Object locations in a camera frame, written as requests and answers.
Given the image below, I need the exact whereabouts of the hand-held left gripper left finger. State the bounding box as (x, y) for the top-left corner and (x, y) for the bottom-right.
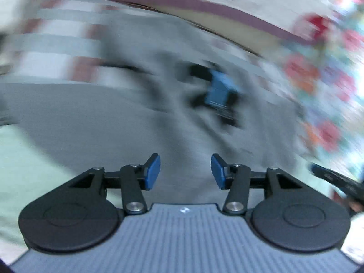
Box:
(67, 153), (161, 216)

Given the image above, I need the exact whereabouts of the grey sweater with black cat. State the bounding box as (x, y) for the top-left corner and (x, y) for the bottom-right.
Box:
(0, 11), (313, 205)

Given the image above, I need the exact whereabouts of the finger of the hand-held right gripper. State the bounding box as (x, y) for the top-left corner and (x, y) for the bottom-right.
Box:
(309, 162), (346, 190)

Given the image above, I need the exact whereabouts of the floral quilt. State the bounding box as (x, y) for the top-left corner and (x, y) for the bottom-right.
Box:
(279, 0), (364, 182)

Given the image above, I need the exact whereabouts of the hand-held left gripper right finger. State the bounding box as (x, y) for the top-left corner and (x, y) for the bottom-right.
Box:
(211, 153), (303, 216)

